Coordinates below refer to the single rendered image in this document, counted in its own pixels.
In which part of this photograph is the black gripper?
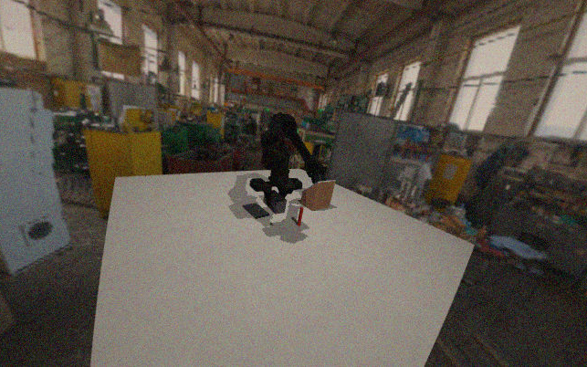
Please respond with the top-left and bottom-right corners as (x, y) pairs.
(249, 167), (302, 207)

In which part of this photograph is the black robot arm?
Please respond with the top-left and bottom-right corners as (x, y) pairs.
(260, 112), (326, 194)

